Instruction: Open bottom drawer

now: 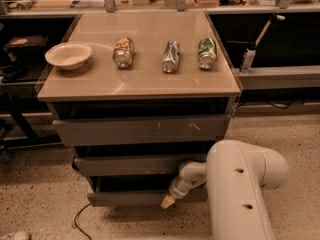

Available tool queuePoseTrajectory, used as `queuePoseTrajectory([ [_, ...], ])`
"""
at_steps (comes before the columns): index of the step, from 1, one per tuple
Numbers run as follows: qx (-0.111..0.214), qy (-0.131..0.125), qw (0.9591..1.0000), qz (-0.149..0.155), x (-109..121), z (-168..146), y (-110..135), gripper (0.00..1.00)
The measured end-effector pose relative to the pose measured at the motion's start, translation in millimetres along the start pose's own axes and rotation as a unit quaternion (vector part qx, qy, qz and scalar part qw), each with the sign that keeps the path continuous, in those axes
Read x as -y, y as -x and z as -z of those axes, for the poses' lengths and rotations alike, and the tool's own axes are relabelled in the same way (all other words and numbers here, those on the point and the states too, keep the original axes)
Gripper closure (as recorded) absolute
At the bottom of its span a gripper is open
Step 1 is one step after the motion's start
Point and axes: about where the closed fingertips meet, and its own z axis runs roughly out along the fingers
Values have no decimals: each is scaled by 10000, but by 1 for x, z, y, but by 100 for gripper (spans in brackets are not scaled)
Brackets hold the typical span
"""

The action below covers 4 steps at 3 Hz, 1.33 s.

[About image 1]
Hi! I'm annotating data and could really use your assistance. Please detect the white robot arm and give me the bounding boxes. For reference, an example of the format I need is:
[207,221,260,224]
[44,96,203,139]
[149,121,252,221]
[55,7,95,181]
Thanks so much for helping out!
[161,140,289,240]

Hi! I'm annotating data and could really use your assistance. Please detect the brown patterned can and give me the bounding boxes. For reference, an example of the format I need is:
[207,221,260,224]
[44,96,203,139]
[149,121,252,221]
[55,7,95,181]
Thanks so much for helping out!
[112,37,135,68]

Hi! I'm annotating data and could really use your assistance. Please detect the grey drawer cabinet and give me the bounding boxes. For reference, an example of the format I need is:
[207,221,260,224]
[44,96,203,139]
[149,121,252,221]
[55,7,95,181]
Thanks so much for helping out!
[37,10,242,208]

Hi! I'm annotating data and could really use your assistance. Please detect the silver blue can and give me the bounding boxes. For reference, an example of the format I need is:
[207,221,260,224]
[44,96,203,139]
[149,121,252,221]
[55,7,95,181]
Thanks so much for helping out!
[162,40,180,74]

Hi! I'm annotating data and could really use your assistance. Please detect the black floor cable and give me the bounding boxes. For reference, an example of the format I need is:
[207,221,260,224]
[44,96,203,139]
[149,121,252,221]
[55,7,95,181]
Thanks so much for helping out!
[73,203,93,240]

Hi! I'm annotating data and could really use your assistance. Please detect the grey drawer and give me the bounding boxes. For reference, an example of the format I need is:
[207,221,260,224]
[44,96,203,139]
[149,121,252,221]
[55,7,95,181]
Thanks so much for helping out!
[86,174,209,208]
[75,153,206,176]
[53,115,230,146]

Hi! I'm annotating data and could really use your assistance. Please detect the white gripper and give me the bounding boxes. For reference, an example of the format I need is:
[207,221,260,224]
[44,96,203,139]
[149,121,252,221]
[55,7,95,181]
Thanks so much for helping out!
[160,176,206,209]

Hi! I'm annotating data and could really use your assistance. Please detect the white bowl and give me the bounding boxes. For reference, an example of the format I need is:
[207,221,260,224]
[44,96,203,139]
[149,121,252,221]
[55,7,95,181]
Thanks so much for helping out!
[45,42,92,70]

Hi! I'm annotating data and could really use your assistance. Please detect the white bottle with rod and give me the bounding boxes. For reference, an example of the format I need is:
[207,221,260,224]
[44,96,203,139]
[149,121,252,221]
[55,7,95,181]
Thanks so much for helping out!
[239,14,285,73]

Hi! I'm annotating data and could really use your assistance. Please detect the green can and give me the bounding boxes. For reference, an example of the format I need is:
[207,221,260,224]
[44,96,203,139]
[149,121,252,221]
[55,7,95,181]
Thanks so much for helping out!
[197,38,217,70]

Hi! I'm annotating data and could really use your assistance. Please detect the white object at floor corner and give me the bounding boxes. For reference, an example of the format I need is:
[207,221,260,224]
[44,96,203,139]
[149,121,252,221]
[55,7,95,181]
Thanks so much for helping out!
[0,231,31,240]

